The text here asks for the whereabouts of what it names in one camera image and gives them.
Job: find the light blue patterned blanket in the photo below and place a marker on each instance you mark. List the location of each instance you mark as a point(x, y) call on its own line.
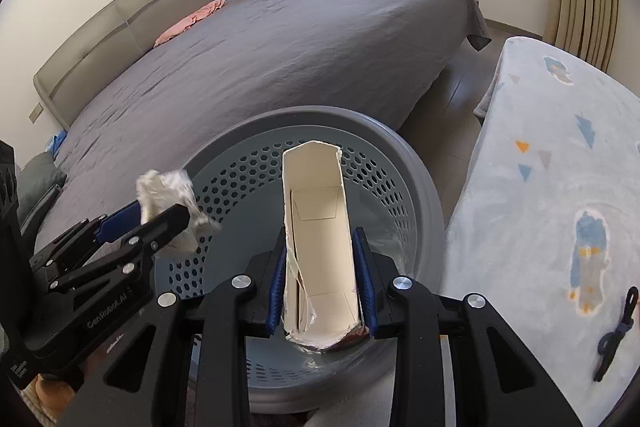
point(547, 224)

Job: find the pink cloth on bed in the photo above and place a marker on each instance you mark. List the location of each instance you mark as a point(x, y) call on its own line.
point(189, 21)

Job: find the beige paper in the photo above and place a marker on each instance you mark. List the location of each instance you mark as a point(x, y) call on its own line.
point(156, 192)

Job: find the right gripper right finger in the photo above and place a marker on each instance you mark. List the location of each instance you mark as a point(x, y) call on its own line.
point(396, 307)

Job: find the grey upholstered headboard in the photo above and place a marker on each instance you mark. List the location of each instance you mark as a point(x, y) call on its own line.
point(101, 49)

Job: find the grey bed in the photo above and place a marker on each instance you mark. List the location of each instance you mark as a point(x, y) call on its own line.
point(376, 57)

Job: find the white blue carton box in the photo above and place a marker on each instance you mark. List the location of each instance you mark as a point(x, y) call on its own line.
point(321, 309)

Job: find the person's left hand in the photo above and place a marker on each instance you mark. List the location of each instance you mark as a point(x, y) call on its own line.
point(47, 399)

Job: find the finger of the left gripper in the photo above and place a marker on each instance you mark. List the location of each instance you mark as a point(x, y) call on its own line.
point(143, 240)
point(74, 247)

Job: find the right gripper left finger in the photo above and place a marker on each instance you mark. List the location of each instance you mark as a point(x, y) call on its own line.
point(247, 305)

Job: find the dark green pillow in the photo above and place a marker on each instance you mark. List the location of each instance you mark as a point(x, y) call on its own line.
point(35, 180)

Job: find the grey perforated waste basket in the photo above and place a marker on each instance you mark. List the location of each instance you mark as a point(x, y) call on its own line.
point(237, 180)

